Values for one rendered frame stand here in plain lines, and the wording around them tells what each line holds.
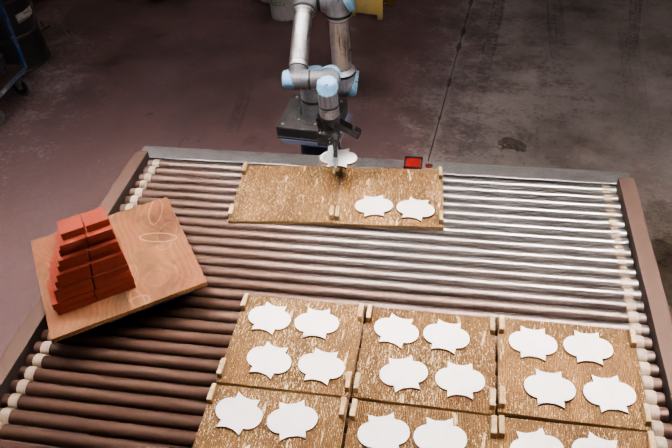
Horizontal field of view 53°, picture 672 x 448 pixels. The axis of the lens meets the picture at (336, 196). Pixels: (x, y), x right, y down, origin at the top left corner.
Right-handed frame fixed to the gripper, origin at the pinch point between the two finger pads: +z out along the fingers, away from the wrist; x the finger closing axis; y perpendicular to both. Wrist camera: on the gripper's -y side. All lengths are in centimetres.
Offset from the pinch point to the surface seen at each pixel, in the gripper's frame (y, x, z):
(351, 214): -6.3, 20.0, 11.7
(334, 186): 2.0, 3.3, 11.7
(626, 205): -109, 12, 11
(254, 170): 36.8, -6.0, 11.4
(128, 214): 75, 35, 1
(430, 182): -36.3, -0.6, 12.1
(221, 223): 44, 25, 13
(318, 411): -4, 106, 11
